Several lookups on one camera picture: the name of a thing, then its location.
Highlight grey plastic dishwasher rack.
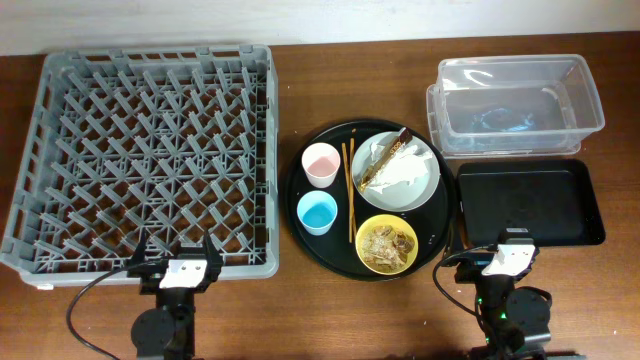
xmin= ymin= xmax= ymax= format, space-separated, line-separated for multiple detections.
xmin=1 ymin=45 xmax=279 ymax=289

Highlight blue plastic cup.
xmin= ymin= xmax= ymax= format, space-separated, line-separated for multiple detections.
xmin=296 ymin=190 xmax=338 ymax=236

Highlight clear plastic storage bin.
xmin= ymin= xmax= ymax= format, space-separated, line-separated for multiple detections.
xmin=426 ymin=54 xmax=605 ymax=159

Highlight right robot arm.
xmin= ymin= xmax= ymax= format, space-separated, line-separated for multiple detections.
xmin=455 ymin=228 xmax=552 ymax=360

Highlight yellow bowl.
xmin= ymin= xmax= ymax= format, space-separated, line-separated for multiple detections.
xmin=355 ymin=214 xmax=419 ymax=276

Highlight round black serving tray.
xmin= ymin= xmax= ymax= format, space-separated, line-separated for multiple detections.
xmin=279 ymin=118 xmax=458 ymax=281

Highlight grey round plate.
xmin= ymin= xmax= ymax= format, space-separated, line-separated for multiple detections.
xmin=352 ymin=131 xmax=441 ymax=212

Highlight left wooden chopstick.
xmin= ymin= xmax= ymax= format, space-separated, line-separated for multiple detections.
xmin=341 ymin=143 xmax=353 ymax=243

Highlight white napkin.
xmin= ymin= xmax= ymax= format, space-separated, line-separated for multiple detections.
xmin=365 ymin=145 xmax=434 ymax=194

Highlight gold snack wrapper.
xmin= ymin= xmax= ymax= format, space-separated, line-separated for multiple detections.
xmin=358 ymin=128 xmax=413 ymax=192

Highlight pink plastic cup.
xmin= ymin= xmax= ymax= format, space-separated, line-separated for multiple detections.
xmin=301 ymin=142 xmax=341 ymax=188

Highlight black rectangular tray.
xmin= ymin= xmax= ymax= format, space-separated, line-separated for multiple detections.
xmin=457 ymin=159 xmax=606 ymax=247

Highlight food scraps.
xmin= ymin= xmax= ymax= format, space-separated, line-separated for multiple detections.
xmin=361 ymin=225 xmax=415 ymax=272

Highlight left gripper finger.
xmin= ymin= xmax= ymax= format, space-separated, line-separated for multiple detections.
xmin=203 ymin=232 xmax=223 ymax=268
xmin=130 ymin=229 xmax=147 ymax=265

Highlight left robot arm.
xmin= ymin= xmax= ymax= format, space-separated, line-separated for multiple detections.
xmin=126 ymin=233 xmax=224 ymax=359

